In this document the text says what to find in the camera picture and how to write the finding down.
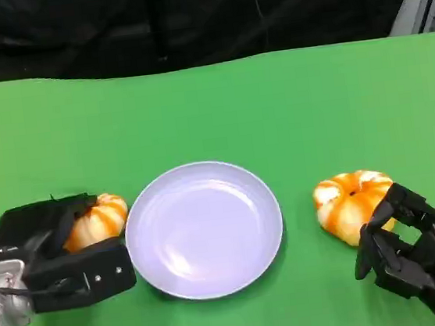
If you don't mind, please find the green table cloth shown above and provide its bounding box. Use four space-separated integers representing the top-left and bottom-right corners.
0 30 435 326

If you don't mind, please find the orange white toy bread roll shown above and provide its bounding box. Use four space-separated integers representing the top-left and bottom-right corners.
311 166 401 253
56 191 133 255

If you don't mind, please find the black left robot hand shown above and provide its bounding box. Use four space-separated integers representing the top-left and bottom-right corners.
0 190 106 272

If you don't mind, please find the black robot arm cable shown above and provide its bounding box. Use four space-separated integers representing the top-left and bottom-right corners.
0 282 36 305

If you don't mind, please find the thin hanging cable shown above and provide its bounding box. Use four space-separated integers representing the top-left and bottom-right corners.
254 0 270 51

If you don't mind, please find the black backdrop curtain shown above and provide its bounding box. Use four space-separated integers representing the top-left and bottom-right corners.
0 0 429 92

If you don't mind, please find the lilac plate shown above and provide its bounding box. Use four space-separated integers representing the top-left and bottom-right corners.
117 152 291 309

